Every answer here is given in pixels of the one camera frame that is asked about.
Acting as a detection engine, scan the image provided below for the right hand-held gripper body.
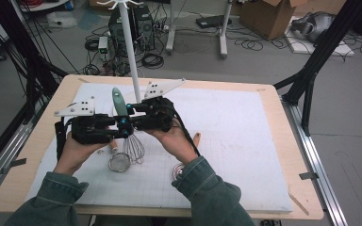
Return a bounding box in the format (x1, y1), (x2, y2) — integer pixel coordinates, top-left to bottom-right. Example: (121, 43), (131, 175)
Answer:
(134, 78), (188, 133)

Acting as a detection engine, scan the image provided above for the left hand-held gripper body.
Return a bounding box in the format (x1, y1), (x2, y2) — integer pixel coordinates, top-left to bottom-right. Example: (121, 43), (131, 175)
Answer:
(54, 95), (118, 146)

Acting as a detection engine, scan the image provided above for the green-handled wire whisk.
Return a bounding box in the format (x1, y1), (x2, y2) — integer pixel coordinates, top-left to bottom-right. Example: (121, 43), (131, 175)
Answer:
(111, 87), (146, 165)

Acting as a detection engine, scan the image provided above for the wooden-handled mesh strainer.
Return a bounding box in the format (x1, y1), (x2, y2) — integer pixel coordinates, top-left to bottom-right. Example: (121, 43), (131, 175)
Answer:
(107, 138), (132, 173)

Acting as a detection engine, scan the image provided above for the wooden-handled steel ladle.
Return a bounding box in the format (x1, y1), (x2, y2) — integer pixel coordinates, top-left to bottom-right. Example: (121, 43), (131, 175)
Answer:
(173, 132), (202, 181)

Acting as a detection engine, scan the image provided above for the white hook stand rack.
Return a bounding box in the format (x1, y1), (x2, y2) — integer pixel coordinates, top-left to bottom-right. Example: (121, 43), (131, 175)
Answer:
(96, 0), (147, 123)

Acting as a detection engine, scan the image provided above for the person's left hand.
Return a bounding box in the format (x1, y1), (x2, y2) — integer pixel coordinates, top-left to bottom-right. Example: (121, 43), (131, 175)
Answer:
(54, 123), (114, 176)

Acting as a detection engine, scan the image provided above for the person's right hand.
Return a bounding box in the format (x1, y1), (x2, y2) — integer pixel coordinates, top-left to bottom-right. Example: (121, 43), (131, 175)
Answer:
(144, 121), (201, 166)

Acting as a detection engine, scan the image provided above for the white power supply unit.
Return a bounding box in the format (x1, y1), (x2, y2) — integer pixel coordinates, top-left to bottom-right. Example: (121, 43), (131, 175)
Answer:
(97, 36), (109, 55)

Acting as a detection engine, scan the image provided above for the white grid mat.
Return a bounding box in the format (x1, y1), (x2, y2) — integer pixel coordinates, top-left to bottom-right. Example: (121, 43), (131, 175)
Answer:
(25, 82), (294, 213)

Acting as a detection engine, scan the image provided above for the black computer tower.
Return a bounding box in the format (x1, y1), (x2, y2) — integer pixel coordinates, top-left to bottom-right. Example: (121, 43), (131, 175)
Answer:
(107, 4), (156, 53)

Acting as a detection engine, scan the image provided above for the grey metal clamp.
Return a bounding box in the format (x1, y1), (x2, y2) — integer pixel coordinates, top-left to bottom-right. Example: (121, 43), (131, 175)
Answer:
(0, 157), (27, 175)
(299, 171), (320, 181)

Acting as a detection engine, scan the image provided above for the black flat device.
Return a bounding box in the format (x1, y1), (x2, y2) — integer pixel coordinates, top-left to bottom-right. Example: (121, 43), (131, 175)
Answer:
(195, 14), (233, 30)

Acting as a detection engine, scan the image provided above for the white round table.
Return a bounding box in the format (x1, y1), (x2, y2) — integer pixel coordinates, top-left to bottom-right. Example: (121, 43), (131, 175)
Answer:
(20, 0), (70, 13)

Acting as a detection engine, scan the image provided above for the large open cardboard box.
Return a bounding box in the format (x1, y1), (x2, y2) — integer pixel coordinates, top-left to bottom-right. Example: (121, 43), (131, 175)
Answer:
(239, 0), (310, 41)

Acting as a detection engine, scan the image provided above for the thin wooden strip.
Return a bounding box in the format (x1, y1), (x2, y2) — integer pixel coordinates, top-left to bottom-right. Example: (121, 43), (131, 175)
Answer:
(288, 191), (310, 217)

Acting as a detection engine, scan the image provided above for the grey rounded device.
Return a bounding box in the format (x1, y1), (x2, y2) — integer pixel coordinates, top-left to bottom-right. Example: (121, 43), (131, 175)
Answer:
(290, 11), (336, 43)

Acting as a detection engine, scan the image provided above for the white foam board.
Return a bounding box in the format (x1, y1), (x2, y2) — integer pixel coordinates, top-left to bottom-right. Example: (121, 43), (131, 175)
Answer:
(285, 29), (356, 57)

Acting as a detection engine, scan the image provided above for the left hand-held gripper black cable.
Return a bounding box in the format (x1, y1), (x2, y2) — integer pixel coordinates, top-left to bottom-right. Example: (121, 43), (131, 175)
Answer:
(54, 116), (74, 163)

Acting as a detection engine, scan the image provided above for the hand-held gripper black cable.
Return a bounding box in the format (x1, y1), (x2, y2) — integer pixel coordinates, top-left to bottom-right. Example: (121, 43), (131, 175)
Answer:
(54, 116), (74, 163)
(171, 107), (202, 157)

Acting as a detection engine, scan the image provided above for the right hand-held gripper black cable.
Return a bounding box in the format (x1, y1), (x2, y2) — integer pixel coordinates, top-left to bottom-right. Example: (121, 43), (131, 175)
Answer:
(171, 107), (202, 157)

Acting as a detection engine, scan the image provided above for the large black cable coil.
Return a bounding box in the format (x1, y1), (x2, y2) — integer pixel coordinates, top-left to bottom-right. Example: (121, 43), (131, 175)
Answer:
(141, 52), (165, 70)

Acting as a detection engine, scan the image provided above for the small black cable coil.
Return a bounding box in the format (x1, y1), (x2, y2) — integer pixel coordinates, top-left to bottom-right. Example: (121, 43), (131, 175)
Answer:
(84, 38), (100, 53)

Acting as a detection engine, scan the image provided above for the aluminium rail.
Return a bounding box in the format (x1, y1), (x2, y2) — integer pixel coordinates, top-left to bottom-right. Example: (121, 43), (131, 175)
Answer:
(0, 103), (45, 205)
(281, 100), (348, 226)

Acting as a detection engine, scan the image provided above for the white metal floor frame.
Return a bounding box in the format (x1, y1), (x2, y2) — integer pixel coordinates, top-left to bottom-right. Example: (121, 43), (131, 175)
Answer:
(165, 0), (234, 60)

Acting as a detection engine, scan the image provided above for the black metal frame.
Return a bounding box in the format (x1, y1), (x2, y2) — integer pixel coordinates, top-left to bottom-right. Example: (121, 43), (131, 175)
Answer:
(272, 0), (362, 137)
(0, 0), (69, 126)

